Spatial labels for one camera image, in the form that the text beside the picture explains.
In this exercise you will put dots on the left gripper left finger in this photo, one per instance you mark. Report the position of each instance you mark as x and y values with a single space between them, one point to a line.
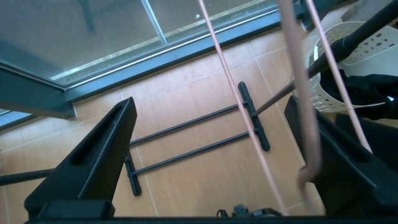
93 174

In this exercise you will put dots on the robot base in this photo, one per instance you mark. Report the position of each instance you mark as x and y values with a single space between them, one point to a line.
242 211

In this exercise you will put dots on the white laundry basket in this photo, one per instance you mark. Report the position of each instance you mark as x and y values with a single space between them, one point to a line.
373 62

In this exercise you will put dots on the window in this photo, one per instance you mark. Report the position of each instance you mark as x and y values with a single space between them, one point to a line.
124 37

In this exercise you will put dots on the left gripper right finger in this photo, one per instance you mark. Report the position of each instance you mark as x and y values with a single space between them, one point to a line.
342 186

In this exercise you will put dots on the black clothes rack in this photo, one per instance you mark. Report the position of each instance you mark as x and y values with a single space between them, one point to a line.
257 124

